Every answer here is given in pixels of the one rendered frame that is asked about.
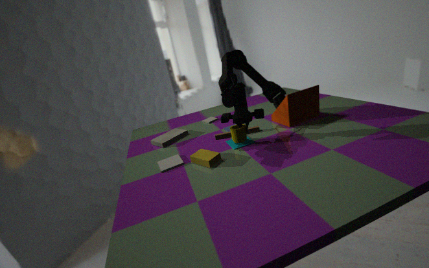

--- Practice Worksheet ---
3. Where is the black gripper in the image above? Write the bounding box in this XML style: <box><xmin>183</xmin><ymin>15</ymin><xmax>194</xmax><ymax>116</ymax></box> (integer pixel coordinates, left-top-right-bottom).
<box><xmin>220</xmin><ymin>100</ymin><xmax>264</xmax><ymax>134</ymax></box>

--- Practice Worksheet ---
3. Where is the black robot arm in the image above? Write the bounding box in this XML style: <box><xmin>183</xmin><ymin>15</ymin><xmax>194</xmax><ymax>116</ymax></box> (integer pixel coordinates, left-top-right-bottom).
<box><xmin>218</xmin><ymin>50</ymin><xmax>286</xmax><ymax>124</ymax></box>

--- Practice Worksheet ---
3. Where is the yellow rectangular block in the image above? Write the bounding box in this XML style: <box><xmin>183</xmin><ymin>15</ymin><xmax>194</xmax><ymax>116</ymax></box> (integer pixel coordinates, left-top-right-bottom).
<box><xmin>190</xmin><ymin>149</ymin><xmax>221</xmax><ymax>168</ymax></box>

